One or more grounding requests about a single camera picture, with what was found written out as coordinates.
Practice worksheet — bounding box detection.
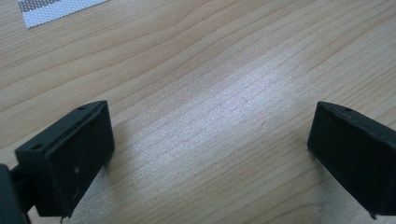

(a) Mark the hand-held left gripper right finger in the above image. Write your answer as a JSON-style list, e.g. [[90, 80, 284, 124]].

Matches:
[[306, 101, 396, 220]]

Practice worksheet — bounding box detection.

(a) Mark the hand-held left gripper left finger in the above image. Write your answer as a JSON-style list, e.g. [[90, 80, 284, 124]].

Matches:
[[14, 100, 116, 218]]

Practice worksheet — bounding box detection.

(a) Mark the white perforated mesh sheet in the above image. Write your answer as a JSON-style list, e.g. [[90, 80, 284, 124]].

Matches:
[[18, 0, 108, 30]]

